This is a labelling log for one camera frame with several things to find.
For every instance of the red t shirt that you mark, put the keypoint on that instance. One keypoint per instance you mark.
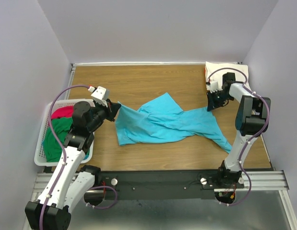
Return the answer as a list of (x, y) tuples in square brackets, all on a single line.
[(66, 111)]

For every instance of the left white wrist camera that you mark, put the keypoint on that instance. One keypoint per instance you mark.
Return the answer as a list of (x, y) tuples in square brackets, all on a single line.
[(99, 95)]

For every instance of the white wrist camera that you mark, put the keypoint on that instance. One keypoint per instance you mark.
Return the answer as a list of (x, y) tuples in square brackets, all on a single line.
[(213, 86), (99, 95)]

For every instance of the aluminium frame rail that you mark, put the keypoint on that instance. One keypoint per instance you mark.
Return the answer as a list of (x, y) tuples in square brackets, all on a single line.
[(252, 181)]

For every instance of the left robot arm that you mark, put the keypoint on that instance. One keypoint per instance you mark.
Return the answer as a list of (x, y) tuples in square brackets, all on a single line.
[(52, 209)]

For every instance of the folded white t shirt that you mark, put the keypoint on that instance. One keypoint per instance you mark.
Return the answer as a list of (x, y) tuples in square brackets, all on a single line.
[(217, 70)]

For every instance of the white plastic laundry basket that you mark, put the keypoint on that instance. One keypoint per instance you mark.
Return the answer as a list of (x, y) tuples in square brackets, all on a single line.
[(48, 151)]

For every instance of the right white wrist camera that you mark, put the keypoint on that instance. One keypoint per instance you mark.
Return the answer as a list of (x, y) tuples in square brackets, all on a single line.
[(213, 86)]

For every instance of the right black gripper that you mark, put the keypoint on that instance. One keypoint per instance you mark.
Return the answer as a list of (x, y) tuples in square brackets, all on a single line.
[(211, 105)]

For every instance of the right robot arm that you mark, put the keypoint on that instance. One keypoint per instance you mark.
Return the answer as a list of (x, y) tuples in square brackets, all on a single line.
[(251, 121)]

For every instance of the cyan polo t shirt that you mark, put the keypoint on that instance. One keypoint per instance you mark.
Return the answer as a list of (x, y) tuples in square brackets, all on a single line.
[(162, 120)]

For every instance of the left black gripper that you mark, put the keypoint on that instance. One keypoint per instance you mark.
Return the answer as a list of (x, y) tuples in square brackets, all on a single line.
[(112, 109)]

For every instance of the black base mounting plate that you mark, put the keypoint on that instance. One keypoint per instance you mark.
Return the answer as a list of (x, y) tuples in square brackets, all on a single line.
[(160, 185)]

